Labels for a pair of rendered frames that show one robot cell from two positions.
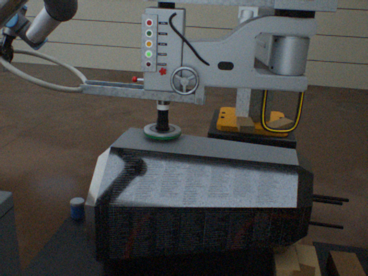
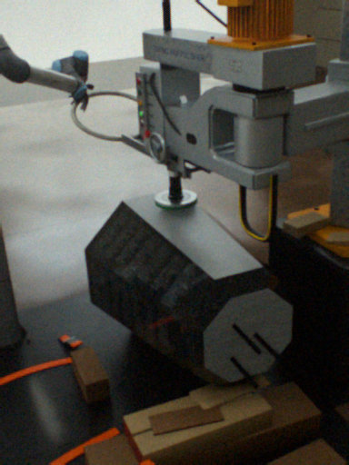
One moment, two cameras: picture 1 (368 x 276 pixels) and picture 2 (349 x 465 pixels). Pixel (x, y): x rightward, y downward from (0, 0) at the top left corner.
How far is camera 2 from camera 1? 2.39 m
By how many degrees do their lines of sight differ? 53
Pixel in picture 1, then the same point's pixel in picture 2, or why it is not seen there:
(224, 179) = (157, 265)
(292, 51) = (238, 133)
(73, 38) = not seen: outside the picture
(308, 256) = (244, 409)
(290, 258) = (217, 396)
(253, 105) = (336, 202)
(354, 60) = not seen: outside the picture
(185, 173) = (141, 246)
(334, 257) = (311, 446)
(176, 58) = (159, 122)
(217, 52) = (184, 121)
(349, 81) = not seen: outside the picture
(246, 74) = (205, 153)
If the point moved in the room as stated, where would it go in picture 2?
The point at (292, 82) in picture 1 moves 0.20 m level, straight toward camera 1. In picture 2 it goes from (241, 174) to (193, 182)
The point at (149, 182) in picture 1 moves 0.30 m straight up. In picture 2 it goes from (119, 243) to (114, 188)
